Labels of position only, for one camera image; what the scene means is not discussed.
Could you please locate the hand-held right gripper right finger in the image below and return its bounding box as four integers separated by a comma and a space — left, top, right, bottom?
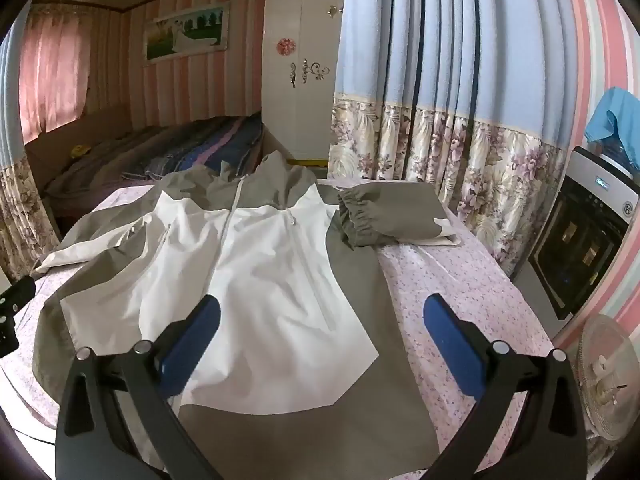
422, 293, 588, 480

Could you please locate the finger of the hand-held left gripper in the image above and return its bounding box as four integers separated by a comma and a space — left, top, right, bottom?
0, 276, 37, 317

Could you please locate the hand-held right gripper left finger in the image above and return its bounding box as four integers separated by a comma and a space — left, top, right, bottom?
54, 294, 223, 480

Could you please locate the grey and white jacket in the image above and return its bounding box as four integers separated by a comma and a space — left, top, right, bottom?
31, 152, 463, 476

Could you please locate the pink floral bed sheet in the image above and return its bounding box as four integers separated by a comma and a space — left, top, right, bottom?
0, 177, 591, 480

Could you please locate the blue floral curtain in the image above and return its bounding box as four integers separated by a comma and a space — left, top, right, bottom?
0, 30, 61, 281
327, 0, 583, 276

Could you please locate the white electric fan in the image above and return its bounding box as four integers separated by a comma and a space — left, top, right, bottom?
570, 314, 633, 441

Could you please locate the brown bed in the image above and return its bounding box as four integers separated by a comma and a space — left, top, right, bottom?
25, 105, 266, 211

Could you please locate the water dispenser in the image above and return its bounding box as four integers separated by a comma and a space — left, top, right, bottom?
527, 145, 640, 321

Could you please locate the striped blue blanket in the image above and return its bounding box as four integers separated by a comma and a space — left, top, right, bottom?
120, 115, 265, 181

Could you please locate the pink window curtain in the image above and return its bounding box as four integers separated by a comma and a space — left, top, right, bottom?
19, 10, 108, 143

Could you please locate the white wardrobe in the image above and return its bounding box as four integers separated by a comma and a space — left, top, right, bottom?
261, 0, 347, 163

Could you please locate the blue cloth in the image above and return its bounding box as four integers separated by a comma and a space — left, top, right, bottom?
584, 86, 640, 161

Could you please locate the framed landscape wall picture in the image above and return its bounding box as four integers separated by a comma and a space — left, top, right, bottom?
142, 1, 232, 65

